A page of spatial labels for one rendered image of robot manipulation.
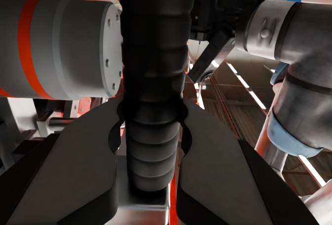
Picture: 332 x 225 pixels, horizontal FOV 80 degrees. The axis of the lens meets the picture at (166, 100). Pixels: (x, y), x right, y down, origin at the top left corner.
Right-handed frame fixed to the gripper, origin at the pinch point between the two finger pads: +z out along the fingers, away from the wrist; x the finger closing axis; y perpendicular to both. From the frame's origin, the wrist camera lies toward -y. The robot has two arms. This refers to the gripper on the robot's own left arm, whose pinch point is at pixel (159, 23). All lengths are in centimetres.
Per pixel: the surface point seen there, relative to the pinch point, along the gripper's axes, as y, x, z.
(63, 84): -4.3, 24.1, -8.7
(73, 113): -22.3, 16.1, 12.9
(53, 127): -16.8, 23.7, 2.2
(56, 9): 3.6, 22.7, -7.2
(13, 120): -12.6, 28.9, 1.5
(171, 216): -258, -99, 62
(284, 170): -641, -793, -4
